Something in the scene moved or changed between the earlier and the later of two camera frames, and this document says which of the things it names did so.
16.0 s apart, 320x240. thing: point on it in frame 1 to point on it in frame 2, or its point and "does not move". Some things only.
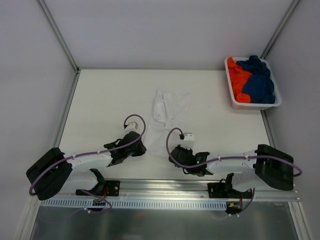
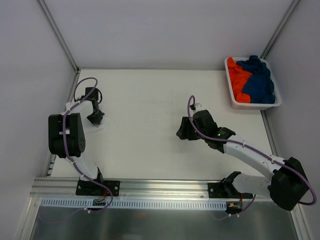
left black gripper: (136, 144) to (95, 117)
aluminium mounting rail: (176, 189) does not move
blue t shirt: (260, 85) does not move
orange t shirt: (237, 75) does not move
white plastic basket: (247, 105) does not move
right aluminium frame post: (280, 28) does not move
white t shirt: (169, 110) to (89, 127)
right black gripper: (177, 155) to (188, 128)
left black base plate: (105, 188) does not move
